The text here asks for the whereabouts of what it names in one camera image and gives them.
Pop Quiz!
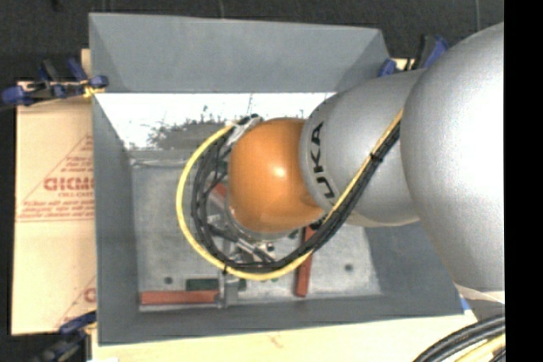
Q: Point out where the dark green flat block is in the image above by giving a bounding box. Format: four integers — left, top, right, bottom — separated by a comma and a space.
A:
185, 277, 248, 292

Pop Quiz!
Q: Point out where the red-brown flat block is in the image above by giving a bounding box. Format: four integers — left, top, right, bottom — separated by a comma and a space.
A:
210, 181, 229, 203
139, 290, 222, 307
294, 224, 316, 298

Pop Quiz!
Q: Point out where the grey metal bin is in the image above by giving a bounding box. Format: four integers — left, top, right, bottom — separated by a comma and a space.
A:
87, 12, 465, 345

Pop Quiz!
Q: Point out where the brown cardboard board red print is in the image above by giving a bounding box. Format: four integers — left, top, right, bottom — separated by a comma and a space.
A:
9, 96, 99, 337

